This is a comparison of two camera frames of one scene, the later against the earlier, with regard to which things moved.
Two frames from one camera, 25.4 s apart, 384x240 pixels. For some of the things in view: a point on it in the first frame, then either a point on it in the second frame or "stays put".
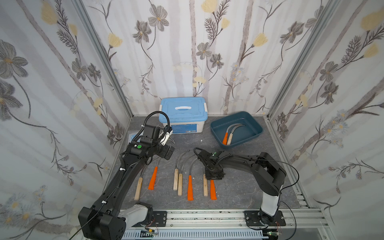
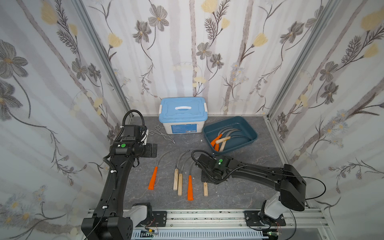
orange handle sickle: (213, 193) -> (213, 142)
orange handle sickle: (190, 195) stays put
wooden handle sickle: (230, 136) -> (224, 143)
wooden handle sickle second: (176, 172) stays put
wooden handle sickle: (139, 185) -> (223, 139)
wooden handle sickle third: (180, 177) stays put
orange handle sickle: (152, 182) stays put
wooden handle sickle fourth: (205, 186) stays put
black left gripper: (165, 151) -> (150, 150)
